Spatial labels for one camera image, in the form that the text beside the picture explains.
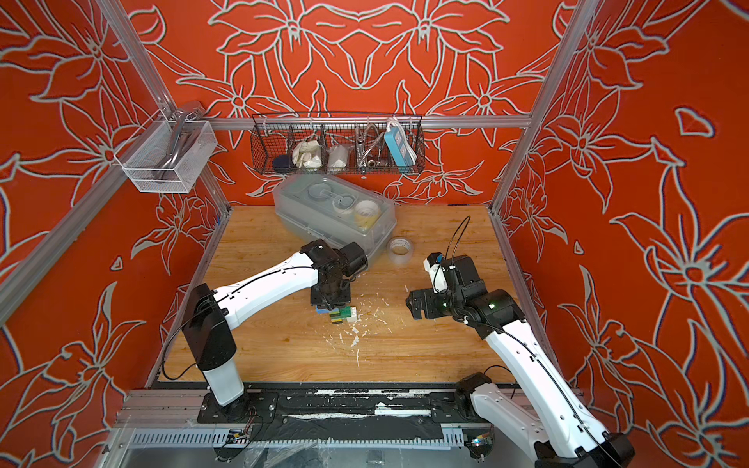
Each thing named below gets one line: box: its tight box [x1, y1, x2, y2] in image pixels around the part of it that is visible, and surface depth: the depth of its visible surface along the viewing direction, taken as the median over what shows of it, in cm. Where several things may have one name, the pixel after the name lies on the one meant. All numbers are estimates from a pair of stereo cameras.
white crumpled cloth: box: [291, 140, 322, 169], surface depth 92 cm
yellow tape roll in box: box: [354, 199, 381, 229], surface depth 96 cm
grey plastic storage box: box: [273, 173, 397, 258], surface depth 98 cm
